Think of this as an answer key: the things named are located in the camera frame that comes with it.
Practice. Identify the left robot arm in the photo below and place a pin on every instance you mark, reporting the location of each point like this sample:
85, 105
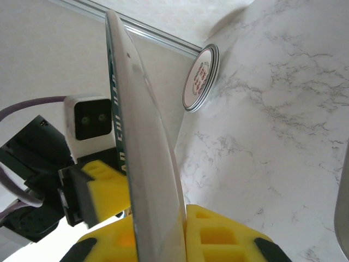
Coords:
11, 237

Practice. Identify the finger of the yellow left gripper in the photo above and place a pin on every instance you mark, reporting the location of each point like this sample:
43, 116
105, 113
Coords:
109, 188

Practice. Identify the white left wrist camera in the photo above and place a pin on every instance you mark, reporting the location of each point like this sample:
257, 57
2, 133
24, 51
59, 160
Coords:
92, 120

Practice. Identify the round green-rimmed plate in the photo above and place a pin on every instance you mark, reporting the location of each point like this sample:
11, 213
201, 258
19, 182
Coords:
152, 136

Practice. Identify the small round red-print plate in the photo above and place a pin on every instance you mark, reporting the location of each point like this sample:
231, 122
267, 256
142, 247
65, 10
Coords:
197, 77

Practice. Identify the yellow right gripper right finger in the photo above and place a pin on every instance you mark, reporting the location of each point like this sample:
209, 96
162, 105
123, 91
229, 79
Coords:
218, 237

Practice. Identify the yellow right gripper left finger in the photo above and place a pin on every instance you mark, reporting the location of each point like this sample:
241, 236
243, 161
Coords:
109, 243

